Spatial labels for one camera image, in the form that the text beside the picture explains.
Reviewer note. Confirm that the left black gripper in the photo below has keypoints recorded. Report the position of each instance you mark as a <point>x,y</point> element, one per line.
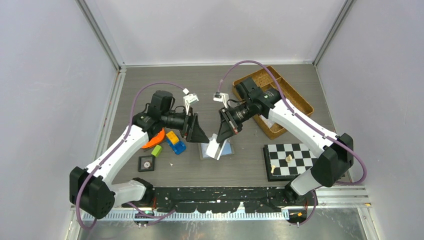
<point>192,131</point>

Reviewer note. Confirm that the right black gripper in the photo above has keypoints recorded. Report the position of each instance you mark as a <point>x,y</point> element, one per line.
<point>226,130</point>

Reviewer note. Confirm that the credit card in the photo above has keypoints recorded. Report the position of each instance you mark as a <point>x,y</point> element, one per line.
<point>216,150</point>

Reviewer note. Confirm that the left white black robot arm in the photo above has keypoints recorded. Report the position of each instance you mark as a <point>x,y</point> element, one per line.
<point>91,189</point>

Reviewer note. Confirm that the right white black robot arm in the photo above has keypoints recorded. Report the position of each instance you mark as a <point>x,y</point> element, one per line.
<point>333,152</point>

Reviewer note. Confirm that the blue yellow toy car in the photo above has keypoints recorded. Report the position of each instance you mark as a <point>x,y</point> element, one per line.
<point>175,143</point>

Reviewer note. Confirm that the orange tape dispenser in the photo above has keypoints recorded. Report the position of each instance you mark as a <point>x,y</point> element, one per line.
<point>156,140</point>

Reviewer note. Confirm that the green block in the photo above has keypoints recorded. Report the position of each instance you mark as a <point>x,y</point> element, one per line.
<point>156,151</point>

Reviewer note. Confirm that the small black square box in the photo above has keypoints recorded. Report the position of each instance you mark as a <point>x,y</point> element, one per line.
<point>146,163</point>

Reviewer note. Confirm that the wooden chess pawn lower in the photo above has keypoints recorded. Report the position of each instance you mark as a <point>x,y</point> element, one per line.
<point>272,169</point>

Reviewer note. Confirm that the black white chessboard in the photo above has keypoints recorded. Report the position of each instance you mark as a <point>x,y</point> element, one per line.
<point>275,154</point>

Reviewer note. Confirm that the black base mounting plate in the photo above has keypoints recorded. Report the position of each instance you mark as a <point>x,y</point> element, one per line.
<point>264,199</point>

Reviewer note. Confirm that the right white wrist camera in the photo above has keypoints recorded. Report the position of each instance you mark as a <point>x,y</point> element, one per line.
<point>221,97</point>

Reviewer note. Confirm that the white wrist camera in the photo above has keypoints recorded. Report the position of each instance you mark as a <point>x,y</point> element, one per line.
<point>189,99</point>
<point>221,97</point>

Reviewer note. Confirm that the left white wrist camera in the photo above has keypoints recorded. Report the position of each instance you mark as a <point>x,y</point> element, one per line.
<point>189,99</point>

